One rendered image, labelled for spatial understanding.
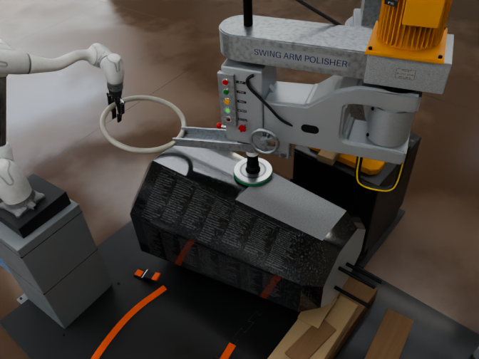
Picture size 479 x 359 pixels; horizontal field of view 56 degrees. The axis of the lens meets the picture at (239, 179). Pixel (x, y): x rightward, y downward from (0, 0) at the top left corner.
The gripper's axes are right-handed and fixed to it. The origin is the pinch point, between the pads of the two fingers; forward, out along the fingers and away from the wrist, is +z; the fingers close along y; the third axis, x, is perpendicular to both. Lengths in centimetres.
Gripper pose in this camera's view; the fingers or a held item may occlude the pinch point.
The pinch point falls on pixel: (116, 115)
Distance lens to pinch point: 285.8
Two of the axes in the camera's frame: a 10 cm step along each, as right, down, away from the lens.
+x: 5.8, -5.3, 6.1
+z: -1.6, 6.7, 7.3
